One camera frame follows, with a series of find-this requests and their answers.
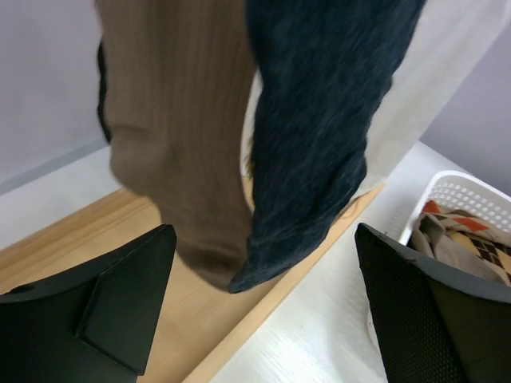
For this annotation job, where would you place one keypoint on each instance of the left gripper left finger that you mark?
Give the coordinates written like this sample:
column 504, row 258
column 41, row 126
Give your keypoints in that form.
column 92, row 323

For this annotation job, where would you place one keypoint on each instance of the white plastic laundry basket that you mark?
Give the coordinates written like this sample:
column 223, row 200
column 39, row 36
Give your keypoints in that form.
column 461, row 191

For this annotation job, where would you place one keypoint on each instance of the dark navy sock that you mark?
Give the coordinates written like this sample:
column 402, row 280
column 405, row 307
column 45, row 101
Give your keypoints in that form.
column 325, row 68

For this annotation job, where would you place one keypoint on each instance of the argyle patterned socks pile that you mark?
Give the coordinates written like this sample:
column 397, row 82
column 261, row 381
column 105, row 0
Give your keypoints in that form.
column 463, row 241

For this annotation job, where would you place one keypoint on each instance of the black sock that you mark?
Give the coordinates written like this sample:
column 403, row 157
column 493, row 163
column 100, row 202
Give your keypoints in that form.
column 102, row 93

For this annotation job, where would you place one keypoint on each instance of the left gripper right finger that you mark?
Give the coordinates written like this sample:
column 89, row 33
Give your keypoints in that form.
column 433, row 322

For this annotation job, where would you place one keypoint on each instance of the white mesh laundry bag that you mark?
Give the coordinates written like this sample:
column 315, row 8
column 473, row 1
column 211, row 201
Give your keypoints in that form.
column 451, row 37

